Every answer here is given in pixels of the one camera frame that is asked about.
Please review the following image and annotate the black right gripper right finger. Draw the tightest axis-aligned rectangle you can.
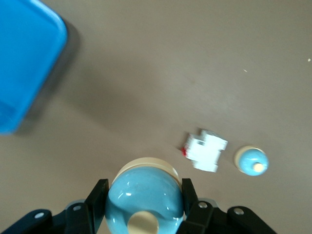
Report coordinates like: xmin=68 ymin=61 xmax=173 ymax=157
xmin=181 ymin=177 xmax=279 ymax=234

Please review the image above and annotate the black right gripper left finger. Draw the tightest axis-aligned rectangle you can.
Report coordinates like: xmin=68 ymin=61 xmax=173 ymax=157
xmin=0 ymin=179 xmax=109 ymax=234

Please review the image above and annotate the light blue desk bell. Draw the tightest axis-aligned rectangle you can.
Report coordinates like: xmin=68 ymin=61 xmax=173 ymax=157
xmin=104 ymin=157 xmax=184 ymax=234
xmin=234 ymin=145 xmax=270 ymax=176

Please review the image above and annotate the white circuit breaker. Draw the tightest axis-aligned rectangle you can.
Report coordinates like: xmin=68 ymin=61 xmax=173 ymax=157
xmin=181 ymin=128 xmax=229 ymax=174

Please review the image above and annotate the blue plastic tray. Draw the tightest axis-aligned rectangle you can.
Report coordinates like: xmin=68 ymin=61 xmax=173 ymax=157
xmin=0 ymin=0 xmax=69 ymax=135

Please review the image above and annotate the brown table cover mat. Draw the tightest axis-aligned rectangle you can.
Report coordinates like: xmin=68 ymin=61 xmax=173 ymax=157
xmin=0 ymin=0 xmax=312 ymax=234

